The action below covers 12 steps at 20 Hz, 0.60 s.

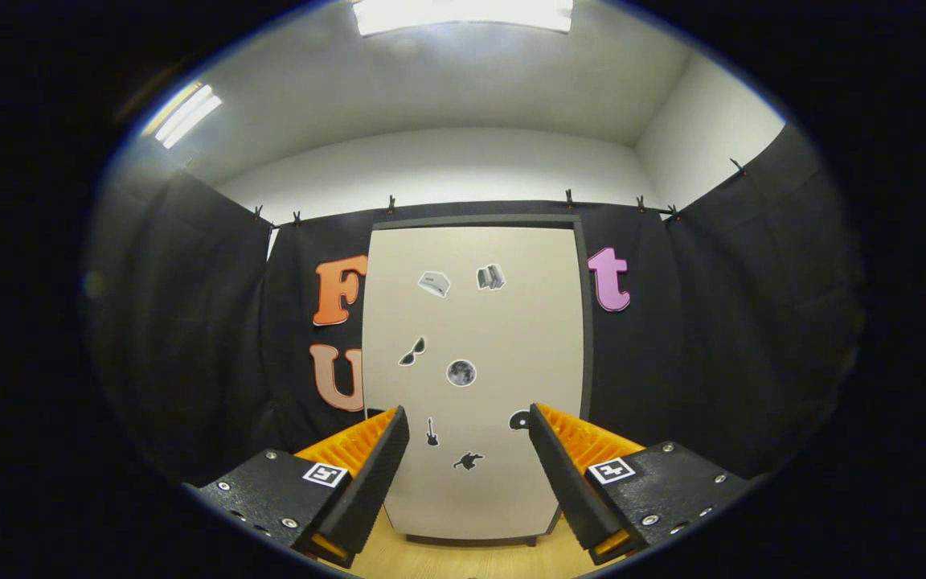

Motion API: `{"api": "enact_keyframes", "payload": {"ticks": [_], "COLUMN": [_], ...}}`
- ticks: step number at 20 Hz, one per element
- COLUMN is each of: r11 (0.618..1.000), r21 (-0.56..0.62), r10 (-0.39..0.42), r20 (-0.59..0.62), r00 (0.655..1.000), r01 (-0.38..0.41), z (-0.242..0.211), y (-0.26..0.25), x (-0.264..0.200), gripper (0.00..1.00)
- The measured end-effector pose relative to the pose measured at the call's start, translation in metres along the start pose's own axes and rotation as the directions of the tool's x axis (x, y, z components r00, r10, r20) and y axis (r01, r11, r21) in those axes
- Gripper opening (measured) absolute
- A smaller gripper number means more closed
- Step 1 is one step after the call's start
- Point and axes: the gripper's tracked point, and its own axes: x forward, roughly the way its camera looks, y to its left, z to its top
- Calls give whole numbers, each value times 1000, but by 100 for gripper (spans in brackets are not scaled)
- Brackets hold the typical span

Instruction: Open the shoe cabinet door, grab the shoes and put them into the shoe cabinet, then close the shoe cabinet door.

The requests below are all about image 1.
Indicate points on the black backdrop cloth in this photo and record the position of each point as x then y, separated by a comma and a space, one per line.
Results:
720, 346

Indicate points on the dark grey shoe cabinet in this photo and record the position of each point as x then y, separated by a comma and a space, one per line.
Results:
471, 219

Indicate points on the large ceiling light panel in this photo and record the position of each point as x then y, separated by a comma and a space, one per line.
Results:
463, 14

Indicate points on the row of black clips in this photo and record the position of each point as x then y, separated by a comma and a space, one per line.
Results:
569, 198

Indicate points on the small ceiling light panel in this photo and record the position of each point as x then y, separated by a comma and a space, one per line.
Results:
186, 117

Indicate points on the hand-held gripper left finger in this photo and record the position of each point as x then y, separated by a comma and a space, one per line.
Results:
366, 482

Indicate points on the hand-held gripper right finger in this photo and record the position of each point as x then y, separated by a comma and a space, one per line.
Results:
567, 482

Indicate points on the beige shoe cabinet door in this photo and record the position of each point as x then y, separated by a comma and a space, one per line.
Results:
479, 330

